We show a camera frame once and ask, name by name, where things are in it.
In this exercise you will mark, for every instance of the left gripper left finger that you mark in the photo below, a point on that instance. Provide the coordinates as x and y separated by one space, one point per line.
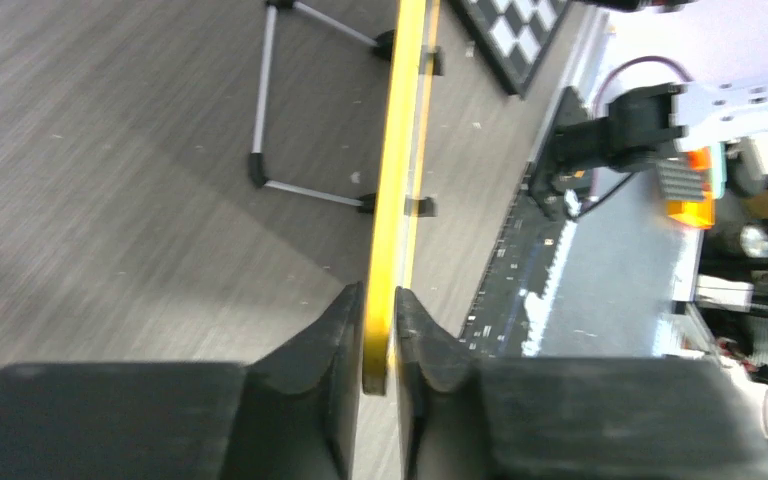
289 415

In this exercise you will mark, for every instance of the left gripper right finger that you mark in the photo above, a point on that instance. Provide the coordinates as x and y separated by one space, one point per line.
468 417

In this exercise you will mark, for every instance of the yellow framed whiteboard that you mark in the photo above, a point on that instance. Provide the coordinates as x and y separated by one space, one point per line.
394 185

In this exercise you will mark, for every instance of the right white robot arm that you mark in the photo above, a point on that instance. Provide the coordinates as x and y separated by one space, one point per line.
653 120

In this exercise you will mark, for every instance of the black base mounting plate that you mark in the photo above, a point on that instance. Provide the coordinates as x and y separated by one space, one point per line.
496 323

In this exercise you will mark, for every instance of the black white chessboard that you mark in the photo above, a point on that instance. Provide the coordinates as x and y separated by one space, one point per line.
513 36

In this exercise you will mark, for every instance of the white slotted cable duct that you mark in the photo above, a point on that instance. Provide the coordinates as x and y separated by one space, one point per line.
538 305

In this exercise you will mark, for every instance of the wire whiteboard stand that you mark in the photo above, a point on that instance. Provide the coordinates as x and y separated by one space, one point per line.
327 85

